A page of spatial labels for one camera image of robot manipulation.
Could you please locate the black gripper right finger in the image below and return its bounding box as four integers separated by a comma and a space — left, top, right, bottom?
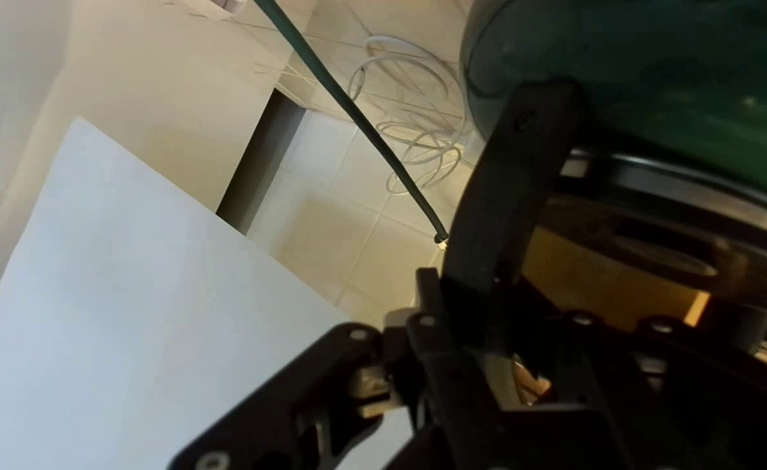
452, 284, 767, 470

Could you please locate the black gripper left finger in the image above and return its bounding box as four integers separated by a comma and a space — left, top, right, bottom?
166, 267, 509, 470

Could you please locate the white upper cabinet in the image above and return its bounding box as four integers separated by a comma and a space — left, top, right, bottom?
0, 116, 379, 470

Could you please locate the knife block with black handles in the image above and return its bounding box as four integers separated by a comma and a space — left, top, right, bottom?
518, 227, 712, 334

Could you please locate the black power cable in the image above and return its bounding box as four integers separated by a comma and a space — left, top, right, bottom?
253, 0, 452, 245

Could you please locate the white coiled cord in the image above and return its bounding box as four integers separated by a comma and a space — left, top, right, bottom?
343, 31, 482, 198

